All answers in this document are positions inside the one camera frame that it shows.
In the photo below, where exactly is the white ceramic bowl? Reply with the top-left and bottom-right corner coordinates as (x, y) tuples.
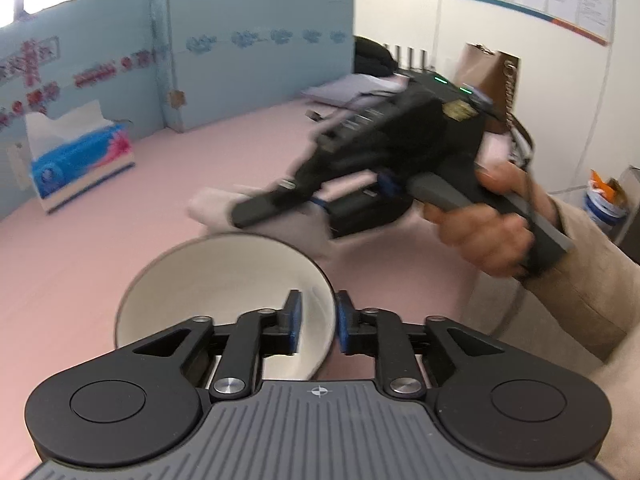
(114, 234), (336, 380)

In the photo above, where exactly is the white cleaning cloth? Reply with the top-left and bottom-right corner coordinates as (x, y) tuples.
(186, 188), (332, 259)

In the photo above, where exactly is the beige sleeve forearm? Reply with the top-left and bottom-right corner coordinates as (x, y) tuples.
(464, 199), (640, 480)

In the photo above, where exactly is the person right hand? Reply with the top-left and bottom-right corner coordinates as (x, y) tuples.
(422, 162), (560, 278)

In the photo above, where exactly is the black jacket bundle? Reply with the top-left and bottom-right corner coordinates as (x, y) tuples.
(352, 36), (398, 78)

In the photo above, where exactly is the brown paper bag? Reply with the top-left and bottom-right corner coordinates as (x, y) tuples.
(454, 44), (520, 134)

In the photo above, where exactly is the white paint bucket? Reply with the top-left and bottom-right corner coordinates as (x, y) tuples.
(584, 170), (628, 234)

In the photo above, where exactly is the light blue cardboard panel right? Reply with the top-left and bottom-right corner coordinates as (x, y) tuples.
(151, 0), (355, 132)

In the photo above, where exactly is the light blue cardboard panel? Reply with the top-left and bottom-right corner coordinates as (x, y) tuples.
(151, 0), (355, 132)
(1, 0), (164, 216)

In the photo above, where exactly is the blue tissue box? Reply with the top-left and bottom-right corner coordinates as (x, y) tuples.
(25, 100), (136, 214)

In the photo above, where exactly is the light blue cardboard panel left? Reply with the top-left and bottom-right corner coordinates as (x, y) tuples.
(1, 0), (164, 216)

